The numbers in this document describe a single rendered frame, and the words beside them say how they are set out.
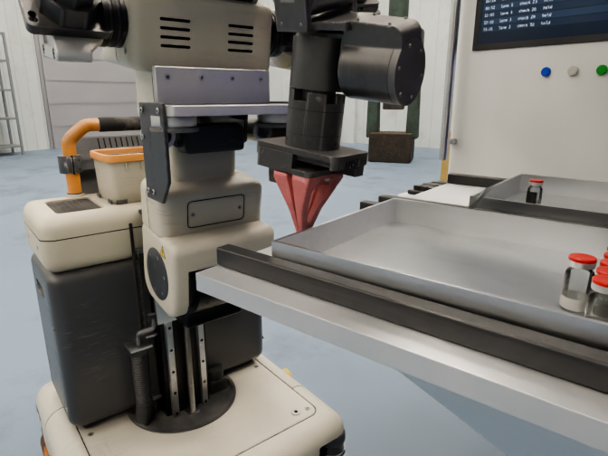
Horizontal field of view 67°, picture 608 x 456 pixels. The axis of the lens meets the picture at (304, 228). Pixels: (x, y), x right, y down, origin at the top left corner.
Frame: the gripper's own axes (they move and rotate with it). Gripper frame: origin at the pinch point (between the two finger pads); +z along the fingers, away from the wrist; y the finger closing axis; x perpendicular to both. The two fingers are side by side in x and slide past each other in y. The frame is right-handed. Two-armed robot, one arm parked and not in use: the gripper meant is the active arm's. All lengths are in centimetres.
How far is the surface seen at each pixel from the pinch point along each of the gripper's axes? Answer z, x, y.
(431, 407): 92, 100, -9
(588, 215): -2.4, 27.7, 23.9
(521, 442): 10.7, -2.7, 26.1
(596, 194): -1, 53, 23
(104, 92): 83, 539, -963
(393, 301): 0.0, -8.1, 15.2
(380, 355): 3.0, -11.0, 16.1
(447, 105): -10, 88, -19
